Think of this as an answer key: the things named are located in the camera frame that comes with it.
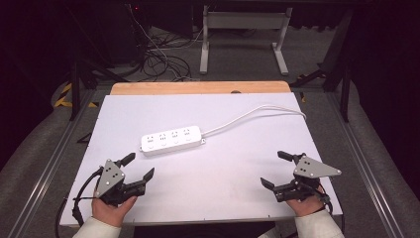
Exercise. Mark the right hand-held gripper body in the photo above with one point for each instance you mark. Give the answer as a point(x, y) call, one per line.
point(312, 169)

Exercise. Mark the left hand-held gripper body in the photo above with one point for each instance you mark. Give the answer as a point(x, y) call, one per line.
point(110, 177)

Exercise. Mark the person's left hand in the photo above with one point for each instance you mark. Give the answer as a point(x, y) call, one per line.
point(110, 211)

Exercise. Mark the person's right hand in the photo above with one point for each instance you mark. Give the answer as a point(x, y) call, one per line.
point(305, 206)

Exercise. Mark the white power strip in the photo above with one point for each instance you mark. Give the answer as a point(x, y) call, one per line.
point(171, 139)

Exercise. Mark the yellow black hazard tape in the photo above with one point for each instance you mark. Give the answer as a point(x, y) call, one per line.
point(66, 97)

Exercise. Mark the black metal stand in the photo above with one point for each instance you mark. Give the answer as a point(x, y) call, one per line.
point(76, 82)
point(343, 79)

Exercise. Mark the wooden table board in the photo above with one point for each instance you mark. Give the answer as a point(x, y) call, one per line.
point(198, 88)

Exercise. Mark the aluminium floor rail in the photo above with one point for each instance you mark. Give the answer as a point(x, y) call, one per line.
point(43, 178)
point(363, 172)

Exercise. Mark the white metal desk frame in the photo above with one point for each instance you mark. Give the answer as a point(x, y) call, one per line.
point(244, 20)

